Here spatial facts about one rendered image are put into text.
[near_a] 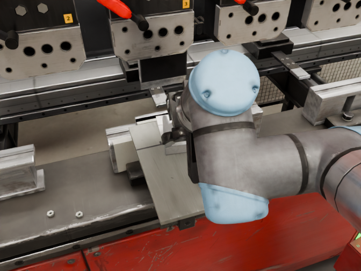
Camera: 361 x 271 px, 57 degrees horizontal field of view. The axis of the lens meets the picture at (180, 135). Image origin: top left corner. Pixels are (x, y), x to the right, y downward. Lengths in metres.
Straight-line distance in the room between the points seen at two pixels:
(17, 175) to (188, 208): 0.39
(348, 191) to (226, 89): 0.16
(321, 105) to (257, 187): 0.62
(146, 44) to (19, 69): 0.22
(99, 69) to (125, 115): 1.44
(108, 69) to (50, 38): 0.42
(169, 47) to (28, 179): 0.43
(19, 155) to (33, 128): 1.70
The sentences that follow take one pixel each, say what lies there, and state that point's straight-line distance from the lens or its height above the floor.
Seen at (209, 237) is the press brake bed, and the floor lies 0.67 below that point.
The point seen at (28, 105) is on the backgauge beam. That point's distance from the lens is 1.01.
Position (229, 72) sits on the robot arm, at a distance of 0.37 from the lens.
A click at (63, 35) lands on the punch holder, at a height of 1.24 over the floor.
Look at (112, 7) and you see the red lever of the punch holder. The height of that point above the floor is 1.29.
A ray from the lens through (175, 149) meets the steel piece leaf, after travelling 0.68.
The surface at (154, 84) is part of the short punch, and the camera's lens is 0.73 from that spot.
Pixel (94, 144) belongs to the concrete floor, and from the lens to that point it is 2.24.
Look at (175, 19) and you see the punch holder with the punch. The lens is 0.63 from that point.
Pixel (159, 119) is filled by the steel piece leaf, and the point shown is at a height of 1.00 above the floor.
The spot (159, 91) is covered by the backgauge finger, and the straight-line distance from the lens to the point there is 0.86.
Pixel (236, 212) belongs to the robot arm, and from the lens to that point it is 0.37.
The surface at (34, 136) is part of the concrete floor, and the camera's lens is 2.43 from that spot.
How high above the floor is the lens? 1.48
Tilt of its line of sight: 41 degrees down
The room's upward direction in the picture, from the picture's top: straight up
